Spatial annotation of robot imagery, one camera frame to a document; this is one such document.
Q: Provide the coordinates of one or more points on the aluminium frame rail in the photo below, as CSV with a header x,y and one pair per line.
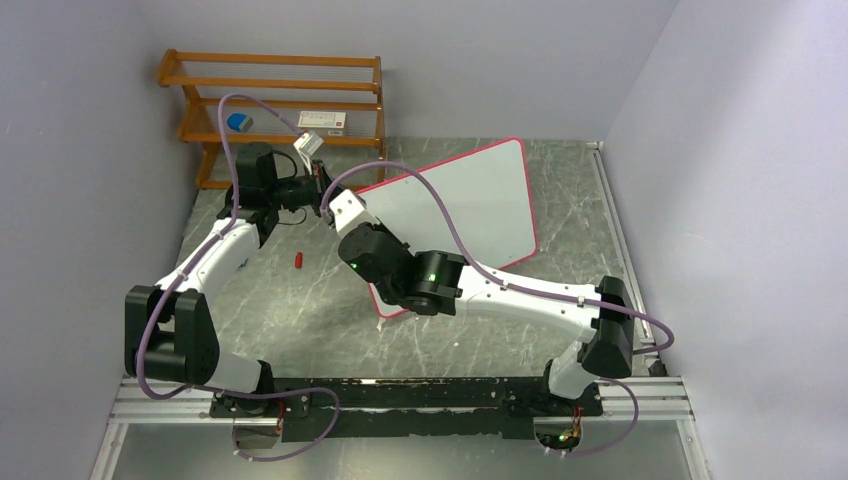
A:
x,y
659,399

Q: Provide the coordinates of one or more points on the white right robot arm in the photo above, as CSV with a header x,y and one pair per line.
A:
x,y
594,318

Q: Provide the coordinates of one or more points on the white red card box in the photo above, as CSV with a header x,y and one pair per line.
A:
x,y
327,120

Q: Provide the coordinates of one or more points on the pink framed whiteboard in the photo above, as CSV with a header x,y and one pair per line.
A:
x,y
487,194

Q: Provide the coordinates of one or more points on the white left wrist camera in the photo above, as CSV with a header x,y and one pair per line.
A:
x,y
306,145

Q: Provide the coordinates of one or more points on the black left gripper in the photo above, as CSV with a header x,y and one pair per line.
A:
x,y
319,183

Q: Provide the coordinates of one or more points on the blue whiteboard eraser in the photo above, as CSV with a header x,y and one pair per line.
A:
x,y
239,122

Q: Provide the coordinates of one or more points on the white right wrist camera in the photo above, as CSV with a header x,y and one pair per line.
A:
x,y
350,211

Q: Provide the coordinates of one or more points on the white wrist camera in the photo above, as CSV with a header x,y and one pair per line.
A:
x,y
306,145
350,211

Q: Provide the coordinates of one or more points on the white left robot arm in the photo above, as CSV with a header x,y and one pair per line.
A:
x,y
169,331

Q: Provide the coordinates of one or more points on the wooden shelf rack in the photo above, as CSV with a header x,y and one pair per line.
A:
x,y
274,90

